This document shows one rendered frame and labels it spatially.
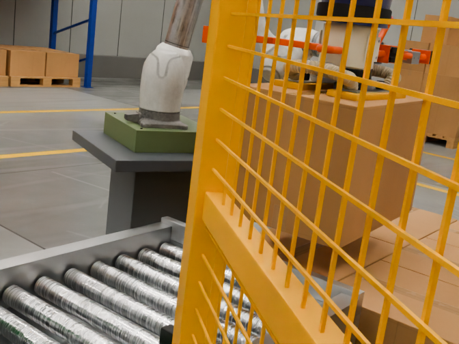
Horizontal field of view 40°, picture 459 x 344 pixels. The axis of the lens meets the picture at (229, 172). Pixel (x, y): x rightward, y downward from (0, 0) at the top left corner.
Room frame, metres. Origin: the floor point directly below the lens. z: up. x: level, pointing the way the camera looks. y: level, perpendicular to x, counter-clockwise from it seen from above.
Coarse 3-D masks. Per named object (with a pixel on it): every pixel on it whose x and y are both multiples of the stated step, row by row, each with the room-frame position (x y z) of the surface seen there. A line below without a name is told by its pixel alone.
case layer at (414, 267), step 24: (408, 216) 2.54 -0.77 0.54; (432, 216) 2.59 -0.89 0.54; (288, 240) 2.03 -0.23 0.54; (360, 240) 2.13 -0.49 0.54; (384, 240) 2.17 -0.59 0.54; (432, 240) 2.24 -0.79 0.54; (456, 240) 2.28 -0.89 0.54; (336, 264) 1.85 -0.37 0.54; (384, 264) 1.91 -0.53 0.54; (408, 264) 1.94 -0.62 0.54; (456, 264) 2.01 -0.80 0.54; (360, 288) 1.68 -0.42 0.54; (408, 288) 1.73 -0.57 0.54; (456, 288) 1.78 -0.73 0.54; (432, 312) 1.58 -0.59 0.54; (456, 312) 1.60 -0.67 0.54; (384, 336) 1.52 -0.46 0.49; (408, 336) 1.48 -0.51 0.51; (456, 336) 1.45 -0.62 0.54
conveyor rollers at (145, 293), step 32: (128, 256) 1.69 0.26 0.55; (160, 256) 1.72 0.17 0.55; (64, 288) 1.42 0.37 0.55; (96, 288) 1.46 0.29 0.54; (128, 288) 1.51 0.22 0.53; (160, 288) 1.57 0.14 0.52; (224, 288) 1.56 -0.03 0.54; (0, 320) 1.24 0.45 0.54; (64, 320) 1.27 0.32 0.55; (96, 320) 1.32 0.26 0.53; (128, 320) 1.31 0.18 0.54; (160, 320) 1.33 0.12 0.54; (224, 320) 1.36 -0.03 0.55; (256, 320) 1.39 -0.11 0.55
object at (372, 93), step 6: (360, 84) 1.86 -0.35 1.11; (330, 90) 1.82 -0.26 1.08; (342, 90) 1.83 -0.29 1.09; (348, 90) 1.81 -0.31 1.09; (360, 90) 1.85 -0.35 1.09; (372, 90) 1.91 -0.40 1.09; (378, 90) 1.93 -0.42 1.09; (384, 90) 1.96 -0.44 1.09; (342, 96) 1.80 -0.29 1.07; (348, 96) 1.78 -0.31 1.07; (354, 96) 1.77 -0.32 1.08; (366, 96) 1.81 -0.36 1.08; (372, 96) 1.85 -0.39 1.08; (378, 96) 1.88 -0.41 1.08; (384, 96) 1.91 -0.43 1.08; (396, 96) 1.98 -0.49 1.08; (402, 96) 2.02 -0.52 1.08
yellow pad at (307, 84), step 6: (288, 78) 1.96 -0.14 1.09; (306, 78) 1.98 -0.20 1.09; (276, 84) 1.94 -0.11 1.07; (282, 84) 1.92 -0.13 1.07; (288, 84) 1.91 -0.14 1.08; (294, 84) 1.90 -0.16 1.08; (306, 84) 1.91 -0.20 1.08; (312, 84) 1.94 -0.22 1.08; (324, 84) 2.00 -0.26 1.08; (330, 84) 2.03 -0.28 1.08
